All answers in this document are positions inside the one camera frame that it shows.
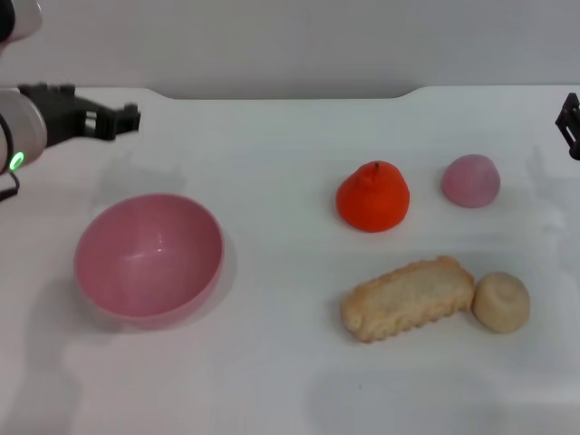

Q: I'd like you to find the round beige toy bun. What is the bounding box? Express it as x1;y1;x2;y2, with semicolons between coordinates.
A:
471;270;531;335

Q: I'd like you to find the orange toy fruit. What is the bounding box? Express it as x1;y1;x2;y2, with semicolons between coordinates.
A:
335;160;411;234

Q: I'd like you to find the pink plastic bowl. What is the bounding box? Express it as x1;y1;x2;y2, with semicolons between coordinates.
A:
73;193;226;328

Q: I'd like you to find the left wrist camera housing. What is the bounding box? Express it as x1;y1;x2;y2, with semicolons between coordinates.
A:
0;0;44;46

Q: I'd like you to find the long toy bread loaf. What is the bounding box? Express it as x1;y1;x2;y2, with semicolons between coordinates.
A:
340;255;476;344

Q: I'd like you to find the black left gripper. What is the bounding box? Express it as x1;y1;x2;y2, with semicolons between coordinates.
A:
18;82;141;147

